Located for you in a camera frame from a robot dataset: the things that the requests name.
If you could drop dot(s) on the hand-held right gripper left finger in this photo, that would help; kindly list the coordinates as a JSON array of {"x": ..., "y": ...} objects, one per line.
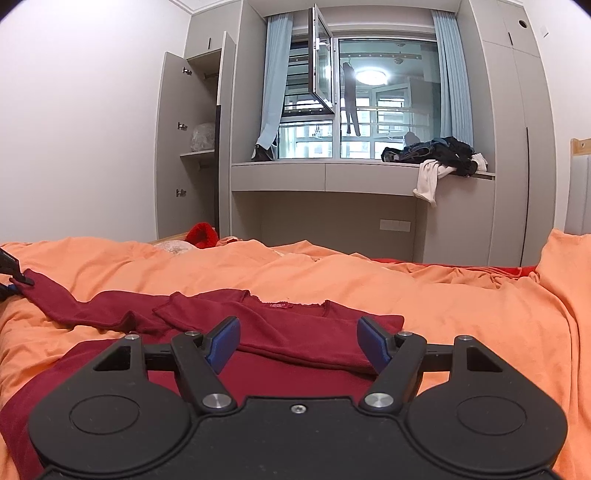
[{"x": 224, "y": 345}]

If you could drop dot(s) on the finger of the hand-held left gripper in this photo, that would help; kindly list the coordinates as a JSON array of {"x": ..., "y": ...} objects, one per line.
[
  {"x": 9, "y": 290},
  {"x": 10, "y": 267}
]

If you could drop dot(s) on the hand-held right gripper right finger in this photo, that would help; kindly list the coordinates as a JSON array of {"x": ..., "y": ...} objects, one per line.
[{"x": 374, "y": 347}]

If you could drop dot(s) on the dark red long-sleeved shirt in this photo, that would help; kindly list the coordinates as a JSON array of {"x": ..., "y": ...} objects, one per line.
[{"x": 286, "y": 323}]

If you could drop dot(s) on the pile of dark clothes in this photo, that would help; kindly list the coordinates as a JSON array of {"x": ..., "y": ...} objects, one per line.
[{"x": 443, "y": 152}]

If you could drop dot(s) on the orange blanket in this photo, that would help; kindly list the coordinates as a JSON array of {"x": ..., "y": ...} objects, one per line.
[{"x": 461, "y": 300}]

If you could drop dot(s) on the pale patterned pillow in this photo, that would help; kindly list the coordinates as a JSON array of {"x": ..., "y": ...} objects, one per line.
[{"x": 173, "y": 248}]

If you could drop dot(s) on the red plush cloth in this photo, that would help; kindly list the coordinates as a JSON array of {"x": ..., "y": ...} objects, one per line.
[{"x": 203, "y": 234}]

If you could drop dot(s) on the white garment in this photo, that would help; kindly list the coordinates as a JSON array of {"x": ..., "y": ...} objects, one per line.
[{"x": 427, "y": 182}]

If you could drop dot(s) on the dark bag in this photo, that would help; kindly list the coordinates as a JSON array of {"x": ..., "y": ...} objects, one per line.
[{"x": 263, "y": 153}]

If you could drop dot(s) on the grey open wardrobe door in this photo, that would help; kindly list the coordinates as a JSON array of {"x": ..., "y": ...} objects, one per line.
[{"x": 171, "y": 152}]

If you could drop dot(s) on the clear plastic bag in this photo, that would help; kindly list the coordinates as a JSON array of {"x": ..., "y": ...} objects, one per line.
[{"x": 202, "y": 136}]

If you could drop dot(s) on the large glass window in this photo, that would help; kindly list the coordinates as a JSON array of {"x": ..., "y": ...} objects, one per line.
[{"x": 392, "y": 110}]

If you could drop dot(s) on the hanging dark pants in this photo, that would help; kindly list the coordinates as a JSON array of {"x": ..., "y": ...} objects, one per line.
[{"x": 351, "y": 97}]

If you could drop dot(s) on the grey padded headboard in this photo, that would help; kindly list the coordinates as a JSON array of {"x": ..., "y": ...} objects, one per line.
[{"x": 579, "y": 198}]

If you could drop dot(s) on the light blue curtain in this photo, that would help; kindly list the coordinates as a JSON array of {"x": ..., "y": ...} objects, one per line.
[
  {"x": 274, "y": 83},
  {"x": 455, "y": 83}
]

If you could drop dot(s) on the open window sash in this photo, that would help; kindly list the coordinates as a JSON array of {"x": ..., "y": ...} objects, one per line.
[{"x": 321, "y": 69}]

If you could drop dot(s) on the white wall outlet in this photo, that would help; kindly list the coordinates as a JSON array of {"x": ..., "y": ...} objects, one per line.
[{"x": 395, "y": 225}]

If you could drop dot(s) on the wooden bed post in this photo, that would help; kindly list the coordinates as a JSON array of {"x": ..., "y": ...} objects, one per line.
[{"x": 581, "y": 146}]

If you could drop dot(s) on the white wall switch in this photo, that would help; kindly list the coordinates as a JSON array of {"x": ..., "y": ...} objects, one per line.
[{"x": 544, "y": 31}]

